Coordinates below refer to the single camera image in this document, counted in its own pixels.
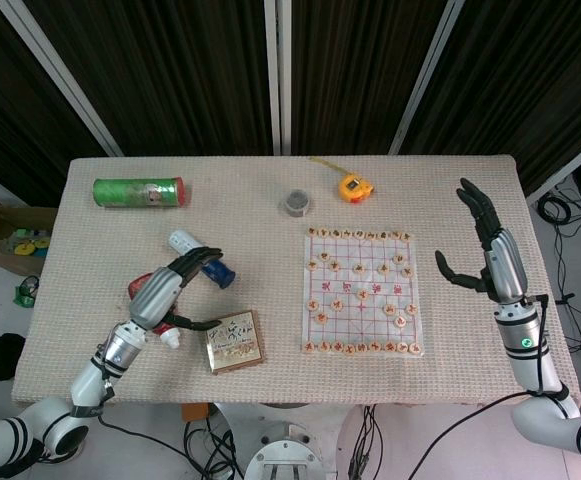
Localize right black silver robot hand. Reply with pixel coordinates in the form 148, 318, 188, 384
434, 176, 531, 305

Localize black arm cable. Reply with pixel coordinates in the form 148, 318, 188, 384
92, 344, 191, 454
409, 293, 571, 480

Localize orange block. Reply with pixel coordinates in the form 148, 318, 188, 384
181, 402, 212, 425

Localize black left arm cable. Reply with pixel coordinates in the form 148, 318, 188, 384
92, 344, 191, 454

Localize chinese chess board mat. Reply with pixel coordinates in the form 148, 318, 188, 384
299, 227, 426, 358

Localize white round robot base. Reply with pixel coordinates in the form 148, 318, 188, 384
247, 422, 324, 480

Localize white blue capped bottle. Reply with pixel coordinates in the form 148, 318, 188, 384
168, 229, 236, 290

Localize black floor cable bundle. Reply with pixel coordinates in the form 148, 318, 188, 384
183, 422, 245, 480
347, 404, 382, 480

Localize red ketchup bottle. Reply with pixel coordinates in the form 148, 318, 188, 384
127, 272, 182, 350

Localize green plastic object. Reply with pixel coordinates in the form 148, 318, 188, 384
13, 275, 41, 307

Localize beige woven tablecloth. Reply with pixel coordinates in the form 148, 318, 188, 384
10, 154, 581, 407

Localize square chess box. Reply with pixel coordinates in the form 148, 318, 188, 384
204, 309, 267, 375

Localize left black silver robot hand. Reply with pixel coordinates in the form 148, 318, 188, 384
127, 245, 227, 333

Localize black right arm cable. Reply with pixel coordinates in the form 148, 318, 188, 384
409, 293, 571, 480

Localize yellow tape measure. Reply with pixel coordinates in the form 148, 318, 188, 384
309, 156, 375, 205

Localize black coiled cable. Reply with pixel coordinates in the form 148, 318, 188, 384
537, 192, 580, 226

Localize green chip can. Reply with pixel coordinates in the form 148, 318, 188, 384
92, 175, 190, 209

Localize yellow green plastic toys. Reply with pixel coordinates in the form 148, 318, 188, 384
0, 228, 51, 259

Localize brown cardboard box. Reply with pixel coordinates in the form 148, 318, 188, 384
0, 183, 60, 277

